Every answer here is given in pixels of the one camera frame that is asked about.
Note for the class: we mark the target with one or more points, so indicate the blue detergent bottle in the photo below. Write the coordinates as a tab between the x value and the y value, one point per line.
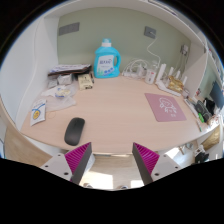
106	61

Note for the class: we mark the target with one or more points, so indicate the white wall charger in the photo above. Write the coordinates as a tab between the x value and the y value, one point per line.
184	49

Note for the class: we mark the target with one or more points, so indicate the beige cardboard box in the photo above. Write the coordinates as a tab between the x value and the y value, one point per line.
85	81

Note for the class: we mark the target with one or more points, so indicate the white router with antennas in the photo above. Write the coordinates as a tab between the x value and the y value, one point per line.
161	83

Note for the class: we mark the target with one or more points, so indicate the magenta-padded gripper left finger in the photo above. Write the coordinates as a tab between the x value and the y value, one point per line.
77	156

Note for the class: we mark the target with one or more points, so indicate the black computer mouse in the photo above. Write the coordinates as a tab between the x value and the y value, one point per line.
74	131

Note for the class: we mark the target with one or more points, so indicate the grey wall socket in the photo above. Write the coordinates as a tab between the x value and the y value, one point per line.
150	32

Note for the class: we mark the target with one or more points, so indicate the green small packet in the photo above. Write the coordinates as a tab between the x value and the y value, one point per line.
201	117

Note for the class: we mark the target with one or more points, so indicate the black zip pouch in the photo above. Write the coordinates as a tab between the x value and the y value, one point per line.
202	110

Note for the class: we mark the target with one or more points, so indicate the white desk shelf unit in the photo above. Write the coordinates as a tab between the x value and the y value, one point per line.
46	50

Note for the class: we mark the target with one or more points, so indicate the grey wall plate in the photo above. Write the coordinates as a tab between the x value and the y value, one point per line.
69	28

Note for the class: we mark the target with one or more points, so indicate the black bag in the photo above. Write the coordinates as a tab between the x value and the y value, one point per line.
210	105

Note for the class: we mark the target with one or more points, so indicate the white blue yellow packet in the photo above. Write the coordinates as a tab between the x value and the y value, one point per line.
37	112

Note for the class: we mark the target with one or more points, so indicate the black monitor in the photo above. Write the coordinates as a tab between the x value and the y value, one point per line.
216	95

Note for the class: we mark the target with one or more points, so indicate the yellow rubber band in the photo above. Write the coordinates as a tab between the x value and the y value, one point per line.
50	118

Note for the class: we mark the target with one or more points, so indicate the clear bottle with white label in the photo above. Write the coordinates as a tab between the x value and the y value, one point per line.
150	76

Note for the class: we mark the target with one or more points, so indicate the dark stack of books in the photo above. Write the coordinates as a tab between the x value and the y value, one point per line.
68	69

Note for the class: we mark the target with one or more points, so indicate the pink mouse pad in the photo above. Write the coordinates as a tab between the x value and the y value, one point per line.
165	107

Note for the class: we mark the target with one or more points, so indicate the silver foil packet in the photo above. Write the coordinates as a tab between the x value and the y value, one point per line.
65	79
52	83

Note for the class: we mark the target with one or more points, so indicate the small blue yellow packet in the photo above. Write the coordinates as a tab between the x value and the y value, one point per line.
62	92

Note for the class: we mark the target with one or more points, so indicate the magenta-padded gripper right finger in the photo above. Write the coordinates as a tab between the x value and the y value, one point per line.
146	157

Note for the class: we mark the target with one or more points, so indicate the white remote control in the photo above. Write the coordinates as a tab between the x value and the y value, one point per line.
191	108

